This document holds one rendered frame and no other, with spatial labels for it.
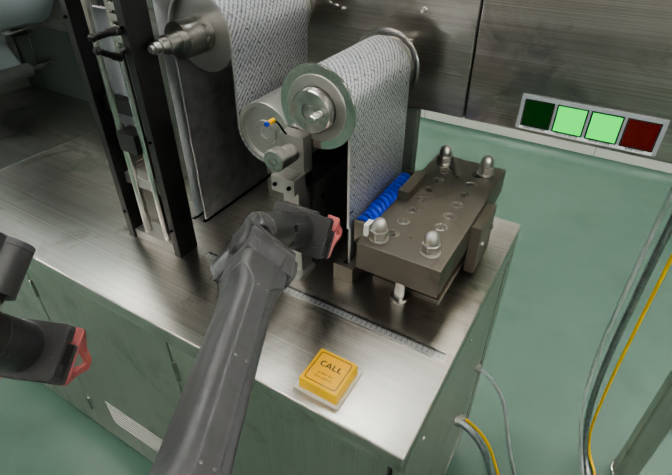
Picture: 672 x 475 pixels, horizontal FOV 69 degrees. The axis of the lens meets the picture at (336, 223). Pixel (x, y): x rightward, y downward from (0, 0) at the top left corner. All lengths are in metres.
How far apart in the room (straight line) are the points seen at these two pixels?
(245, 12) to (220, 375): 0.68
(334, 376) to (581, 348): 1.59
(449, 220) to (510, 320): 1.36
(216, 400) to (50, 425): 1.69
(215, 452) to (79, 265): 0.81
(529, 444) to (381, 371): 1.14
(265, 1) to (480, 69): 0.44
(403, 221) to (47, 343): 0.61
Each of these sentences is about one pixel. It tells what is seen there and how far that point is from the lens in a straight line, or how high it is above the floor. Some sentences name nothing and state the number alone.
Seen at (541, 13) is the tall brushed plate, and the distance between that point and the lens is 1.02.
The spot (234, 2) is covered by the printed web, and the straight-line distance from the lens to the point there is 0.95.
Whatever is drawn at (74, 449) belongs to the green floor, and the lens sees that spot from 2.01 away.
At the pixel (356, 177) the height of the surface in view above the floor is 1.12.
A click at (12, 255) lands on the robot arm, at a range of 0.61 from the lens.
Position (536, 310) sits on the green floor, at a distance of 2.36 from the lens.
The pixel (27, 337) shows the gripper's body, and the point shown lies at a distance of 0.65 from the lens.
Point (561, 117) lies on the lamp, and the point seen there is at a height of 1.19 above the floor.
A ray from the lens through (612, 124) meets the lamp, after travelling 1.05.
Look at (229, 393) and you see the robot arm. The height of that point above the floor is 1.22.
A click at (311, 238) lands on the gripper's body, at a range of 0.75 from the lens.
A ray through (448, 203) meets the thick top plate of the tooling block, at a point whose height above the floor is 1.03.
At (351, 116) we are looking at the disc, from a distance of 0.81.
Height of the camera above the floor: 1.57
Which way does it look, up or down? 36 degrees down
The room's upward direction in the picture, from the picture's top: straight up
